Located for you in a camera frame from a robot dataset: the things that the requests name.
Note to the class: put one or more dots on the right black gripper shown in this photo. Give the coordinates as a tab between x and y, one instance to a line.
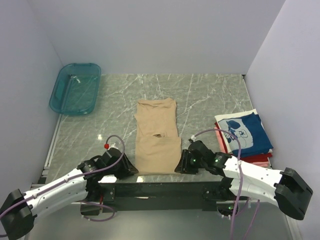
186	161

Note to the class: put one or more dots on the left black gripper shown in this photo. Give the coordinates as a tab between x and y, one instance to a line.
125	165

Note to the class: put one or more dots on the beige t shirt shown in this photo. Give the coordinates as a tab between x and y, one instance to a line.
157	144

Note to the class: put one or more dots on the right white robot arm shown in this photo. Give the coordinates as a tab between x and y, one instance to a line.
283	188

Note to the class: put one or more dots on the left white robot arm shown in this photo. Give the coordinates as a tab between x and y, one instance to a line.
21	210

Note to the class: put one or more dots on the black base beam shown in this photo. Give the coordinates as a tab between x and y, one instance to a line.
154	196

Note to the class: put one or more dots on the blue white folded shirt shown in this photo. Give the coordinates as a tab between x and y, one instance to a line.
251	114

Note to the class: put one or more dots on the pink folded shirt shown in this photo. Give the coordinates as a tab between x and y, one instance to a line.
260	165

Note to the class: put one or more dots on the red folded shirt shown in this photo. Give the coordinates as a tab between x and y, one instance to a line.
247	135

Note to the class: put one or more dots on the teal plastic basket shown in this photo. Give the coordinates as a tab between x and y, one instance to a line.
76	89

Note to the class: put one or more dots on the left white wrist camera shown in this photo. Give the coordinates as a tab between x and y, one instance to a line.
114	145

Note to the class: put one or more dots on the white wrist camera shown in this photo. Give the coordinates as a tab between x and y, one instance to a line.
193	138
114	145

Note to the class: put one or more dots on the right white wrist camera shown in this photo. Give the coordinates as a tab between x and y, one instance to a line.
193	138

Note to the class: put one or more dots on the aluminium frame rail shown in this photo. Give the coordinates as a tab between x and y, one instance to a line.
45	170

